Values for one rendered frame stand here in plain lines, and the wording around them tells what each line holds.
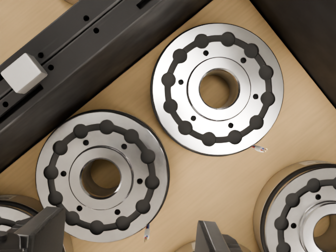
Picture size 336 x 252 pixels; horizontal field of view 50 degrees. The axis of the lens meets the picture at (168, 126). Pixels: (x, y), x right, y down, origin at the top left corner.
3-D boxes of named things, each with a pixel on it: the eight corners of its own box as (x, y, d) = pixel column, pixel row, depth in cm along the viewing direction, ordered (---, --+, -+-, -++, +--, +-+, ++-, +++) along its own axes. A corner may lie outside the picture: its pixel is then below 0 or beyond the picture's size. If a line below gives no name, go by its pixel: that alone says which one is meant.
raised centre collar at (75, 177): (97, 222, 28) (96, 224, 27) (56, 172, 27) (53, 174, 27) (147, 181, 28) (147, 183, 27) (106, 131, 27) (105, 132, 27)
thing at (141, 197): (94, 266, 28) (92, 270, 27) (10, 167, 28) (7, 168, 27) (194, 185, 28) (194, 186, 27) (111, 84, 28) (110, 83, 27)
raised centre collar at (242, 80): (209, 134, 27) (210, 134, 27) (173, 80, 27) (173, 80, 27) (262, 98, 27) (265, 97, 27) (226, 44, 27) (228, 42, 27)
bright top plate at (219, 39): (200, 179, 28) (200, 181, 27) (126, 72, 28) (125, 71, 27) (306, 107, 28) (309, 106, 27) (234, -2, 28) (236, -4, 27)
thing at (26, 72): (24, 94, 20) (15, 93, 19) (8, 75, 20) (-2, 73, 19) (49, 74, 20) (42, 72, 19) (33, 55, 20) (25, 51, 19)
